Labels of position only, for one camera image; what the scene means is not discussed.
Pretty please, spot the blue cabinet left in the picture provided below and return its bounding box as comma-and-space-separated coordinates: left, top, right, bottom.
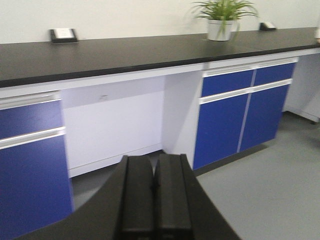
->
0, 91, 73, 240

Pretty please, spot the blue cabinet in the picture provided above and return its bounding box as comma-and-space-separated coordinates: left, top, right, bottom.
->
192, 57, 298, 170
0, 91, 73, 240

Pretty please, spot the blue cabinet right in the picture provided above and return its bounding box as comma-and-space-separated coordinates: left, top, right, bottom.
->
192, 57, 298, 170

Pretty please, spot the black lab counter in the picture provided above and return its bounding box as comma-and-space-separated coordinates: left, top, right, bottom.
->
0, 27, 320, 88

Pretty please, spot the black white outlet box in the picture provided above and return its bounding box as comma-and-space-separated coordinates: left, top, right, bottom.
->
49, 28, 78, 44

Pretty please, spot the potted green plant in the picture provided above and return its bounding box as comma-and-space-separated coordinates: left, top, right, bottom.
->
193, 0, 258, 42

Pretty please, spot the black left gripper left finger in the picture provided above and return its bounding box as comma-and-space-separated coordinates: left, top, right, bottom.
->
121, 155, 154, 232

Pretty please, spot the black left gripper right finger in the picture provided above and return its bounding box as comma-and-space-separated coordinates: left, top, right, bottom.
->
154, 154, 192, 232

